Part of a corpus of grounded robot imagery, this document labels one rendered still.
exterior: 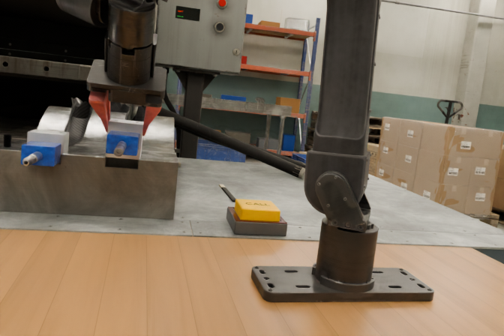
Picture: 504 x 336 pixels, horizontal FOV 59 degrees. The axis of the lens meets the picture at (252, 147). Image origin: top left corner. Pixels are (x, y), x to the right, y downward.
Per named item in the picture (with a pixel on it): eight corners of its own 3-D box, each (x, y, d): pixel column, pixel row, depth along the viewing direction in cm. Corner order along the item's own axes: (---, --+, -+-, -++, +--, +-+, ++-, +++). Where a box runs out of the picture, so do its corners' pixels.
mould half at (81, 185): (173, 220, 69) (181, 133, 67) (-12, 211, 63) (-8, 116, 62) (167, 163, 117) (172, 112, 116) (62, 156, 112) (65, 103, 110)
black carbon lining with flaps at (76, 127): (139, 166, 72) (143, 107, 71) (32, 158, 69) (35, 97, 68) (145, 140, 106) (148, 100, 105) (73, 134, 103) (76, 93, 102)
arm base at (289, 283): (256, 207, 51) (274, 226, 44) (411, 214, 56) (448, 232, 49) (249, 274, 52) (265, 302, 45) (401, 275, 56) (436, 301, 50)
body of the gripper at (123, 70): (94, 70, 64) (94, 22, 60) (166, 79, 66) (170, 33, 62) (85, 94, 59) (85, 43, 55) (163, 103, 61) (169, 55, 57)
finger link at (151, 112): (113, 117, 70) (114, 64, 64) (159, 121, 71) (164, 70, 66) (106, 144, 65) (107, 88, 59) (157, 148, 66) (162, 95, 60)
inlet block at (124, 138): (136, 174, 58) (140, 133, 57) (96, 171, 57) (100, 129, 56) (141, 155, 71) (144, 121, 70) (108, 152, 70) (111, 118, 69)
